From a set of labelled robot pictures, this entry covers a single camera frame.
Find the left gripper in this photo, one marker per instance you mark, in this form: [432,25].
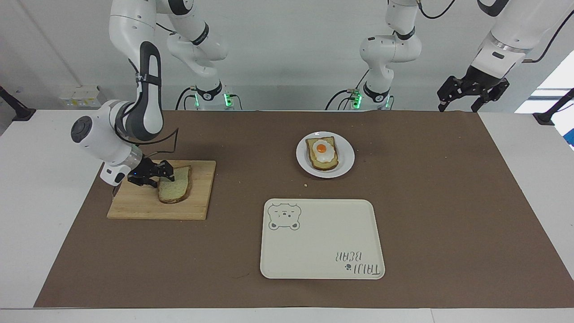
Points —
[482,77]

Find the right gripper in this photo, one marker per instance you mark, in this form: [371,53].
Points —
[138,172]

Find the plain bread slice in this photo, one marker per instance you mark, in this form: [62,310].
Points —
[177,188]

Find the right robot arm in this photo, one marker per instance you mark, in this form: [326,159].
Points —
[148,112]

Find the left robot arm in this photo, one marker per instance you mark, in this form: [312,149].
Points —
[390,49]

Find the white round plate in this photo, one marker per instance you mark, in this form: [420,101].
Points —
[346,157]

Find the wooden cutting board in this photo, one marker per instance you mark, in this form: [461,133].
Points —
[134,204]

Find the black stand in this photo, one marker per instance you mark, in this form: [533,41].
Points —
[549,114]
[18,110]

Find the fried egg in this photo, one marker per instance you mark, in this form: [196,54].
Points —
[323,150]

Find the toasted bread slice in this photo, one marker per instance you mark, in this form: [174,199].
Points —
[326,165]

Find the cream tray with bear print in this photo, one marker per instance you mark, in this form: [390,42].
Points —
[320,240]

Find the white wall socket box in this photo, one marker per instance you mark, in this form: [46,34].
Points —
[80,96]

